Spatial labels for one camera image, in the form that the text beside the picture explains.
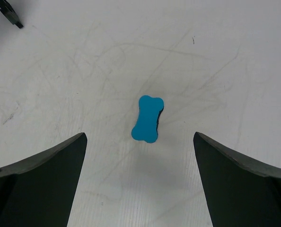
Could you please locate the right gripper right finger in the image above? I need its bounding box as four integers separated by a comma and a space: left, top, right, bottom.
193, 132, 281, 227

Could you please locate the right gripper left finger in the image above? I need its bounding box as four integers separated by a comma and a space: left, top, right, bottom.
0, 132, 87, 227

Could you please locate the blue whiteboard eraser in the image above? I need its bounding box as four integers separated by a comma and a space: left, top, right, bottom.
131, 95, 164, 143

